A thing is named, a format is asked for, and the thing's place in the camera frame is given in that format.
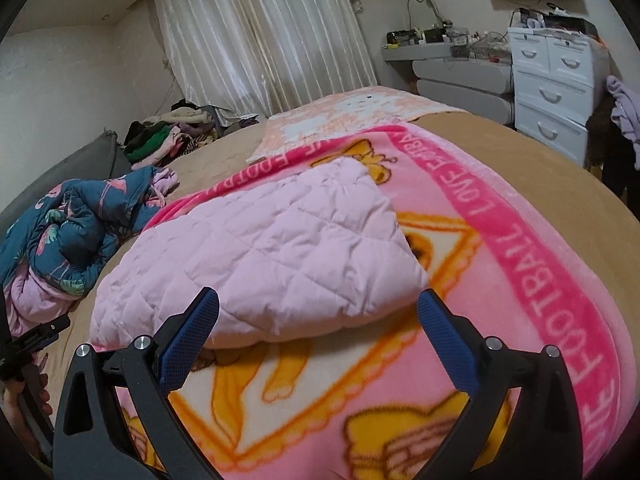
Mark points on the small light pink garment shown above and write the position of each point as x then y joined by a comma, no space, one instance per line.
164,185

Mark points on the peach printed blanket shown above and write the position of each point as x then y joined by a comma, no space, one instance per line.
350,110

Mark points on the clutter of small vanity things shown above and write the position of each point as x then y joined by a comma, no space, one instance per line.
450,40

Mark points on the person's left hand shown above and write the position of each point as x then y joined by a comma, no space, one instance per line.
44,392

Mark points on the grey wall vanity shelf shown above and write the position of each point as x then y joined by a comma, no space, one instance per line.
460,77

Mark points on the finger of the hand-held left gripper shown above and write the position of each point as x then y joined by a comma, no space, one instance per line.
42,332

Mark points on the pink printed cartoon blanket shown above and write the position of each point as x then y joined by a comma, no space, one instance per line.
475,310

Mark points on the pile of mixed clothes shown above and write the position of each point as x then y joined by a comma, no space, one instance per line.
165,135

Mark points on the white sheer curtain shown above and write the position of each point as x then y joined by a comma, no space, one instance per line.
260,35

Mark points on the teal floral comforter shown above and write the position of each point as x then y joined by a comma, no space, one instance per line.
65,225

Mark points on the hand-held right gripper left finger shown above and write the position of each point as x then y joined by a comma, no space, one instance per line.
192,340

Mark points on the white plastic drawer chest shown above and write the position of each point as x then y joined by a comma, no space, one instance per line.
550,90

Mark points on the bed with beige sheet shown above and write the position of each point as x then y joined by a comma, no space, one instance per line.
550,170

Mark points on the light pink quilted jacket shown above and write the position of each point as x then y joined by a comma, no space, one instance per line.
260,250

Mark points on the lilac hanging garment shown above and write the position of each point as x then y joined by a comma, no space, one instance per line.
625,110

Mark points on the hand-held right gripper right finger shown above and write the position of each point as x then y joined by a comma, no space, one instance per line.
445,340

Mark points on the dark hanging clothes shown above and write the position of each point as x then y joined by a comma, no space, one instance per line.
607,160

